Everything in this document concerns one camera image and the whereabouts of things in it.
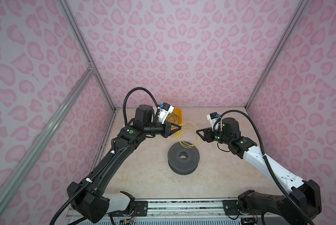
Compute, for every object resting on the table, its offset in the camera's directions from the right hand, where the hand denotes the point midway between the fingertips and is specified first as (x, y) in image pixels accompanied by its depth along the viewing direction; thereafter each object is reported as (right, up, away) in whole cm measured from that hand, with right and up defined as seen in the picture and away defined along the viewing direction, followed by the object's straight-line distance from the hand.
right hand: (200, 130), depth 77 cm
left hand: (-11, +3, -11) cm, 16 cm away
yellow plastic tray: (-11, +13, +37) cm, 41 cm away
